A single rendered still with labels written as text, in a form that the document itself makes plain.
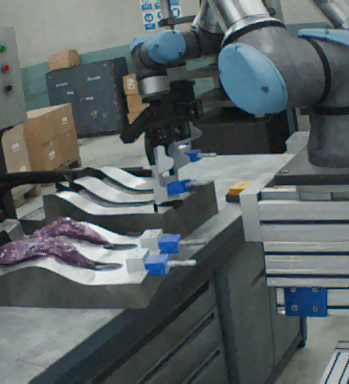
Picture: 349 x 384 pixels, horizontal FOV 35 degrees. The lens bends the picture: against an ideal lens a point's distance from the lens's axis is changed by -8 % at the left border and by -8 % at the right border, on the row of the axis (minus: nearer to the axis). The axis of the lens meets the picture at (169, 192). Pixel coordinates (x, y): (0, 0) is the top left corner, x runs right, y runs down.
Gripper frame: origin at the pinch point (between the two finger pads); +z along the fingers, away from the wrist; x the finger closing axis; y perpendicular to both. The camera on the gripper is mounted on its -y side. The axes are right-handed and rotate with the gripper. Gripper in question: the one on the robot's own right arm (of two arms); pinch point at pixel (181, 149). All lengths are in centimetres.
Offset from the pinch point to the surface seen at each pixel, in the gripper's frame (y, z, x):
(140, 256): 22, 7, -58
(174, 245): 23, 9, -47
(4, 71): -72, -34, 3
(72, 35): -503, -70, 563
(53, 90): -513, 12, 510
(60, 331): 15, 15, -77
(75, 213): -11.9, 6.7, -36.0
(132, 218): 5.7, 7.6, -36.0
